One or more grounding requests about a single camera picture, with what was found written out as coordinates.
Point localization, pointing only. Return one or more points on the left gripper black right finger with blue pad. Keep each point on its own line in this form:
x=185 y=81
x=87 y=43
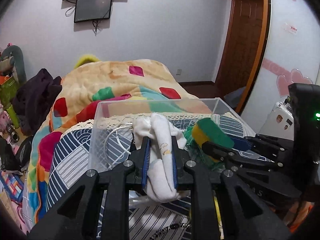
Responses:
x=223 y=206

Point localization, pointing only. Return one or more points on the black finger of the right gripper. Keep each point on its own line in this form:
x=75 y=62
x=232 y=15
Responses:
x=218 y=152

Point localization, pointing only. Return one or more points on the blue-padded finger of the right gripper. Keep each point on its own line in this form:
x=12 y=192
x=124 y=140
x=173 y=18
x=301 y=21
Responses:
x=241 y=144

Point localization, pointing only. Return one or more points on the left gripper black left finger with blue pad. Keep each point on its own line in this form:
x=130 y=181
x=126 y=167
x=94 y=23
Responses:
x=92 y=198

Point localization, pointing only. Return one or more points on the green yellow sponge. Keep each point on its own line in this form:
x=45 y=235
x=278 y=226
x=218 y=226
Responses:
x=207 y=130

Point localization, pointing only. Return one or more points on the white sock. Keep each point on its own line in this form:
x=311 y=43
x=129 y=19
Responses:
x=159 y=165

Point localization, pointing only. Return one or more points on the black cloth with silver chain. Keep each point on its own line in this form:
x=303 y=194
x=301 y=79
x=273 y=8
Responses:
x=168 y=228

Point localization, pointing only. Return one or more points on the person's right hand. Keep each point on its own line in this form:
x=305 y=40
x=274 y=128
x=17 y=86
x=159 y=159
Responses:
x=289 y=220

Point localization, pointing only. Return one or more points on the white suitcase with stickers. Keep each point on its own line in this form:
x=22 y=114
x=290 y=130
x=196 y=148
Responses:
x=279 y=122

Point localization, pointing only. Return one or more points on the blue white patterned tablecloth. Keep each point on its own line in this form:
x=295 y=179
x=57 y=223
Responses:
x=70 y=160

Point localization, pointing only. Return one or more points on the brown wooden door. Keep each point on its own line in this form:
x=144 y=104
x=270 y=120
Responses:
x=241 y=46

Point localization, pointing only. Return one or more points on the clear plastic storage box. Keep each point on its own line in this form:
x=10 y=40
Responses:
x=118 y=123

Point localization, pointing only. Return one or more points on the white sliding wardrobe door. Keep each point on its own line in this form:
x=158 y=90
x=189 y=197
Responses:
x=291 y=55

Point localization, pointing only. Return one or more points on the green cylinder bottle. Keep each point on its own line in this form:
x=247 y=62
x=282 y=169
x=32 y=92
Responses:
x=13 y=116

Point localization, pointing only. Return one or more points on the dark purple clothes pile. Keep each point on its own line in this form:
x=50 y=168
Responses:
x=34 y=100

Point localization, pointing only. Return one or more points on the colourful patchwork fleece blanket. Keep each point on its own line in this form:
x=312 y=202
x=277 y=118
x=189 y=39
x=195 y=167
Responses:
x=82 y=89

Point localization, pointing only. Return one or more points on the green gift box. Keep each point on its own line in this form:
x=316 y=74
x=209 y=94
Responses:
x=8 y=91

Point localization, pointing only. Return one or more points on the grey dinosaur plush toy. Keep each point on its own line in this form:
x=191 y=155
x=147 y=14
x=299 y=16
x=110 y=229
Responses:
x=12 y=64

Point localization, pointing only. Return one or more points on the wall power socket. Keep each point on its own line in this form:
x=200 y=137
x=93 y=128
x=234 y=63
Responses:
x=178 y=71

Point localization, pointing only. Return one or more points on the small wall monitor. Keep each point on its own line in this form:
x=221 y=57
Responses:
x=92 y=10

